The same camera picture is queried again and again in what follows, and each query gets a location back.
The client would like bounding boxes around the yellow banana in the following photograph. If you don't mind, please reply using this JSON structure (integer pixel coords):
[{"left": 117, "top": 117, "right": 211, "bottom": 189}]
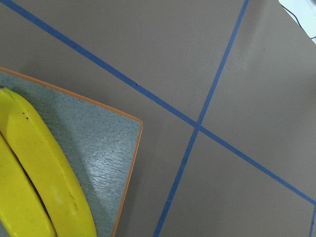
[
  {"left": 0, "top": 87, "right": 97, "bottom": 237},
  {"left": 0, "top": 137, "right": 57, "bottom": 237}
]

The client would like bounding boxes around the grey square plate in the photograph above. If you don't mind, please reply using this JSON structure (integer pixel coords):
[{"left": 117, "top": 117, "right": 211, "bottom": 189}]
[{"left": 0, "top": 68, "right": 143, "bottom": 237}]

